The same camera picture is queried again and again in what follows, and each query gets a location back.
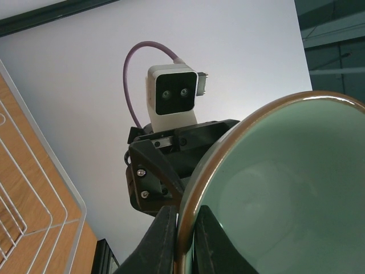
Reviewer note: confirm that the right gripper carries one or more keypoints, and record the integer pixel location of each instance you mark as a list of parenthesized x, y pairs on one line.
[(158, 162)]

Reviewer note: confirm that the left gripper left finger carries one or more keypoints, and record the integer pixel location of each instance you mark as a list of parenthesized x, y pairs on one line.
[(155, 252)]

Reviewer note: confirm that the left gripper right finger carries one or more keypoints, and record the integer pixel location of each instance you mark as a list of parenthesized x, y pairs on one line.
[(213, 251)]

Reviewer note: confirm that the green ceramic bowl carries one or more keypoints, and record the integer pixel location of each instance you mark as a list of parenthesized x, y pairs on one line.
[(286, 185)]

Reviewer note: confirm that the white wire dish rack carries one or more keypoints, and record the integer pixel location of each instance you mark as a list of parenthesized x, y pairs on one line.
[(43, 227)]

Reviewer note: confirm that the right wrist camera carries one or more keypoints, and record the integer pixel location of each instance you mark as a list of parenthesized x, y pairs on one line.
[(171, 92)]

